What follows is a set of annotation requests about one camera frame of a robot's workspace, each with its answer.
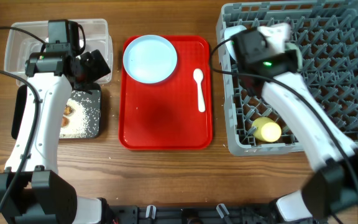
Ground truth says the brown food scrap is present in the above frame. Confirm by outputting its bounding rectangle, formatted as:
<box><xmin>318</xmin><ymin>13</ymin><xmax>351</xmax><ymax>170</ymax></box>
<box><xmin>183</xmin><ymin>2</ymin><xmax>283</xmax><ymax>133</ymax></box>
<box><xmin>63</xmin><ymin>105</ymin><xmax>74</xmax><ymax>116</ymax></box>

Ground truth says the light blue plate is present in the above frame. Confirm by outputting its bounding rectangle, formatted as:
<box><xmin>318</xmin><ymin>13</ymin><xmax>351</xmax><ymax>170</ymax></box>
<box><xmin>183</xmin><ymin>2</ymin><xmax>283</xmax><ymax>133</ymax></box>
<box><xmin>122</xmin><ymin>35</ymin><xmax>178</xmax><ymax>84</ymax></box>

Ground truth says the white bowl with rice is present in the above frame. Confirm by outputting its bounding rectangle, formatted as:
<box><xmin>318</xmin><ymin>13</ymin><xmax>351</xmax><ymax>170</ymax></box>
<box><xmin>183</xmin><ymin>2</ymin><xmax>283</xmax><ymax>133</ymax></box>
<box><xmin>224</xmin><ymin>25</ymin><xmax>247</xmax><ymax>62</ymax></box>

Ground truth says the yellow plastic cup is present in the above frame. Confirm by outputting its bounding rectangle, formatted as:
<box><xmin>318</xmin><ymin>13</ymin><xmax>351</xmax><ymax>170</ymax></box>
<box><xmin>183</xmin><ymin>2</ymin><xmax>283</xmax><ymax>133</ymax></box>
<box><xmin>252</xmin><ymin>117</ymin><xmax>282</xmax><ymax>142</ymax></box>

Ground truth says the orange carrot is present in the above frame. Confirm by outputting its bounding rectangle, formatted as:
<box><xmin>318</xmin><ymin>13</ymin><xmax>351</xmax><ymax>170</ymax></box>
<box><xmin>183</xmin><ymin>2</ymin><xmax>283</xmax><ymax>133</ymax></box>
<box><xmin>61</xmin><ymin>116</ymin><xmax>70</xmax><ymax>128</ymax></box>

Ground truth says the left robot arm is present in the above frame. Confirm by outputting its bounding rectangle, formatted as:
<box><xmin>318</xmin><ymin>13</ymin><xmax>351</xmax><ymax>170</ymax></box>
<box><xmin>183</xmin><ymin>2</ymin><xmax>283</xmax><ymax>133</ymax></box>
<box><xmin>0</xmin><ymin>19</ymin><xmax>116</xmax><ymax>223</ymax></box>

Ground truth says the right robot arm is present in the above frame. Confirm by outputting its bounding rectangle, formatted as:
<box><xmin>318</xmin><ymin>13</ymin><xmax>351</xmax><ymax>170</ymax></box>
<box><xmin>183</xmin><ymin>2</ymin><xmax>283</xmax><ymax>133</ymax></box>
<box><xmin>229</xmin><ymin>23</ymin><xmax>358</xmax><ymax>222</ymax></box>

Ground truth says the black waste tray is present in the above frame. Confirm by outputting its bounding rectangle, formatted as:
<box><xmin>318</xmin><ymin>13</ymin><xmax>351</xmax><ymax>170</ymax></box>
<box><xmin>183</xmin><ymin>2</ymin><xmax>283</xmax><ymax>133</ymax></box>
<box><xmin>11</xmin><ymin>83</ymin><xmax>101</xmax><ymax>139</ymax></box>

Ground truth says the grey dishwasher rack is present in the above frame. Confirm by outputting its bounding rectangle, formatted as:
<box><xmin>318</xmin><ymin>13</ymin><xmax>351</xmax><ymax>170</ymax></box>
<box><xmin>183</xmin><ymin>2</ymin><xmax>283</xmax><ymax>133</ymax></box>
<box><xmin>216</xmin><ymin>1</ymin><xmax>358</xmax><ymax>156</ymax></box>

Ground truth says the spilled white rice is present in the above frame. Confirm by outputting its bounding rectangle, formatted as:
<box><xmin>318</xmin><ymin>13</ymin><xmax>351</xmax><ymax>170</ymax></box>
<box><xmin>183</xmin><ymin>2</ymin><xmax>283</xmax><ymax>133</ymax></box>
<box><xmin>60</xmin><ymin>90</ymin><xmax>101</xmax><ymax>139</ymax></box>

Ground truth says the clear plastic bin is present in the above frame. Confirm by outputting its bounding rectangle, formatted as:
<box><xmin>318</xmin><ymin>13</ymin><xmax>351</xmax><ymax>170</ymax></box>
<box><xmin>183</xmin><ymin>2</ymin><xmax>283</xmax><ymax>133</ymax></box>
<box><xmin>4</xmin><ymin>19</ymin><xmax>113</xmax><ymax>79</ymax></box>

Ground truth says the red serving tray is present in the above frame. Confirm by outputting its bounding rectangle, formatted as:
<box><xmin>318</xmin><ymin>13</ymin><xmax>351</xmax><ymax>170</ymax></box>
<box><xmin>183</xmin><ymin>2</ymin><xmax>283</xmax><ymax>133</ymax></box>
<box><xmin>118</xmin><ymin>35</ymin><xmax>213</xmax><ymax>150</ymax></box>

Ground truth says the white plastic spoon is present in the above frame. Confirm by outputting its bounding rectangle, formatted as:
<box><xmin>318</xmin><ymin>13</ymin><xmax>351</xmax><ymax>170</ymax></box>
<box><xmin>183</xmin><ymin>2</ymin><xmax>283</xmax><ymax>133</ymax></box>
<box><xmin>193</xmin><ymin>68</ymin><xmax>206</xmax><ymax>113</ymax></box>

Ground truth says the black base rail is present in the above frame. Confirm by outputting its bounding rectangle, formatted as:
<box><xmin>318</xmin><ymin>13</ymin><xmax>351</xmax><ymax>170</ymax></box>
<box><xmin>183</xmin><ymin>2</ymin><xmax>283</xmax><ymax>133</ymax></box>
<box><xmin>101</xmin><ymin>203</ymin><xmax>281</xmax><ymax>224</ymax></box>

